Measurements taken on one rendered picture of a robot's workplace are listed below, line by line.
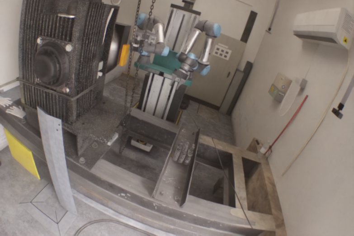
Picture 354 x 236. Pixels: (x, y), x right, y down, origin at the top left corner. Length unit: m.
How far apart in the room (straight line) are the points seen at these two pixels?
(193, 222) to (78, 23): 1.42
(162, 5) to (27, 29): 3.37
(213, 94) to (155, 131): 2.37
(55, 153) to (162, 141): 1.13
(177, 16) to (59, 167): 1.80
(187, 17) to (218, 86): 2.20
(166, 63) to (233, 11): 2.40
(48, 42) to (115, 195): 1.09
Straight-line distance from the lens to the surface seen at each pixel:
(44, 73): 1.00
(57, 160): 1.17
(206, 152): 1.85
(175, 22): 2.05
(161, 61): 2.03
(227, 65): 3.80
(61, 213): 1.78
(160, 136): 1.84
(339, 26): 1.54
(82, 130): 1.12
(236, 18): 4.01
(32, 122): 1.53
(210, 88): 3.92
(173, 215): 1.35
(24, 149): 1.83
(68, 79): 1.00
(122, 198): 1.38
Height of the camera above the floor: 1.61
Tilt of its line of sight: 25 degrees down
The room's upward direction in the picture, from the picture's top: 19 degrees clockwise
